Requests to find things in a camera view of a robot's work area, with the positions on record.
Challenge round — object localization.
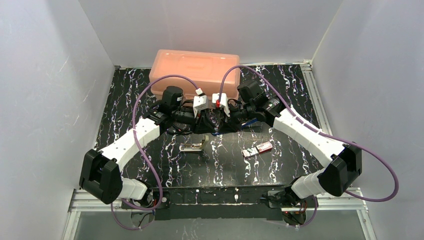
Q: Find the red white staple box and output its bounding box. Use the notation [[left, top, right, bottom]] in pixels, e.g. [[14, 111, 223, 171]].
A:
[[241, 141, 273, 158]]

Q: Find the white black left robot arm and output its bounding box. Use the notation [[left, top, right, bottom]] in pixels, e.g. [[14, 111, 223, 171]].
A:
[[79, 86, 209, 204]]

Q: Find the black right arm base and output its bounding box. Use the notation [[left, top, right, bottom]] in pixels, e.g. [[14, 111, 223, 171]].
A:
[[262, 190, 317, 212]]

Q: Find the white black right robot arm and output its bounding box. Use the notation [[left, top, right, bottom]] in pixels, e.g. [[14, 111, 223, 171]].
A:
[[212, 80, 362, 204]]

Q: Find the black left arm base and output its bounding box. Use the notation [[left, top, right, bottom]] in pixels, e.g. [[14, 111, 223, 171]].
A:
[[121, 190, 171, 210]]

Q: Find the black marble pattern mat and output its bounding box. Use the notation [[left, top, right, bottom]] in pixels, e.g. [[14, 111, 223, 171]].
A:
[[94, 64, 321, 188]]

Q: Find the pink translucent plastic storage box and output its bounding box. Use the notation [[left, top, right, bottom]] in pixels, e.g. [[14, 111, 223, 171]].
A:
[[149, 49, 240, 100]]

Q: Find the coiled black usb cable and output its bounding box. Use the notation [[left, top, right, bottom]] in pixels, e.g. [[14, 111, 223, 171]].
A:
[[165, 99, 200, 136]]

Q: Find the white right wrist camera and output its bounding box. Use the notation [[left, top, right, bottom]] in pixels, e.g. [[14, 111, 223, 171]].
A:
[[212, 93, 230, 117]]

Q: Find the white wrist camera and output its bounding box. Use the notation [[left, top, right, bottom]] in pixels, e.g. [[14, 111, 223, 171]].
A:
[[212, 93, 230, 117], [192, 88, 209, 118]]

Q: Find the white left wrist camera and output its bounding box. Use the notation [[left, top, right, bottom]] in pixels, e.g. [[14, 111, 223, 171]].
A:
[[192, 88, 209, 118]]

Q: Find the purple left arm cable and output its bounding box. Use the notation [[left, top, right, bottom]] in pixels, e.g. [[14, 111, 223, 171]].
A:
[[110, 75, 200, 231]]

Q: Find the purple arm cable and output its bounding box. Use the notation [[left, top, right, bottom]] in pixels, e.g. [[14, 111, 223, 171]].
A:
[[110, 75, 200, 231], [218, 65, 400, 229]]

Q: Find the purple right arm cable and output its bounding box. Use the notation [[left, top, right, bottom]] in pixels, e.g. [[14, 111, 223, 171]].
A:
[[218, 65, 400, 229]]

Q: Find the aluminium right frame rail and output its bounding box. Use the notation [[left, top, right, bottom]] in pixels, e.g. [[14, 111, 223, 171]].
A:
[[300, 62, 331, 134]]

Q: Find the aluminium frame rail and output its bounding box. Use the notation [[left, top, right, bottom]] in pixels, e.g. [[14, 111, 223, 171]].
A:
[[68, 187, 368, 212], [300, 62, 331, 134]]

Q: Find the aluminium front frame rail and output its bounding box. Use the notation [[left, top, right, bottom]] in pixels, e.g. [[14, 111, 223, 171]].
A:
[[68, 187, 368, 212]]

